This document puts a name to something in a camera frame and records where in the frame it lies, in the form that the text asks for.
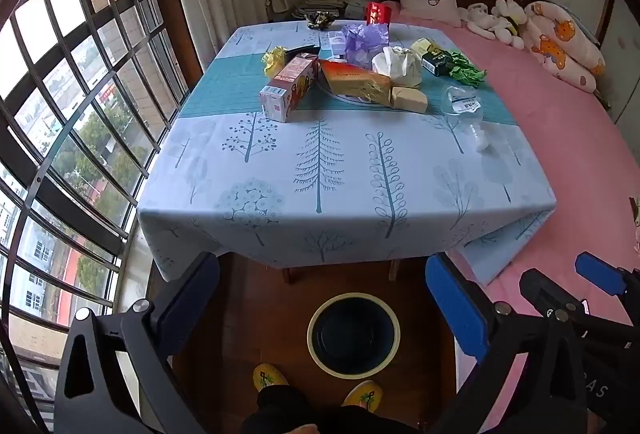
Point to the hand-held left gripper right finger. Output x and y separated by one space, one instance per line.
455 304

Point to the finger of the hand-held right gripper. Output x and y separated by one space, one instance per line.
537 289
597 270

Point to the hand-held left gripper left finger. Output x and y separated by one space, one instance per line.
195 294

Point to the blue trash bin cream rim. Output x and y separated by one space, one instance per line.
352 339

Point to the green wrapper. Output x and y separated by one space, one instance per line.
467 71

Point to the orange box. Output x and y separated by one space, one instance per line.
355 81

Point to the white paper wrapper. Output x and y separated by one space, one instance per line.
397 66

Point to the yellow wrapper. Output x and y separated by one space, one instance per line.
274 61

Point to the purple plastic bag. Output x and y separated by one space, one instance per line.
367 41

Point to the white purple box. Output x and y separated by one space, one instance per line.
334 46

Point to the small colourful toy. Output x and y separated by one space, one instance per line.
635 224

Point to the wooden table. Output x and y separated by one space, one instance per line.
286 275

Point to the pink bedsheet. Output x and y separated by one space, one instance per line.
575 163

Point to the yellow embroidered slipper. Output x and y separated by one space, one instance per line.
365 396
270 376

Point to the black pants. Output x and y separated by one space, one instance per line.
300 409

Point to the blue tree print tablecloth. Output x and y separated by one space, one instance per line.
320 194

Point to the clear plastic bottle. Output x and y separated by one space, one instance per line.
465 113

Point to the beige box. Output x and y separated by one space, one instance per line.
409 99

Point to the window with black grille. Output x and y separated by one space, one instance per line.
75 113

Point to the pink carton box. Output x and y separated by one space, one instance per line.
290 86

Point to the bear print pillow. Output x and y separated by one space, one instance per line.
560 43

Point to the dark green box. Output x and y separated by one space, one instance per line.
437 63

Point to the yellow packet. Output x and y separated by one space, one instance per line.
424 47

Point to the black flat remote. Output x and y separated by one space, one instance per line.
302 51

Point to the white plush toy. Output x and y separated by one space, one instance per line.
492 21

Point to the red box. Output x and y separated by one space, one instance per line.
378 13

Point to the black gold wrapper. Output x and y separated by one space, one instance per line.
320 19

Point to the stack of newspapers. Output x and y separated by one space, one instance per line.
320 3

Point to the brown wooden window frame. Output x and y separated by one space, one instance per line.
170 13

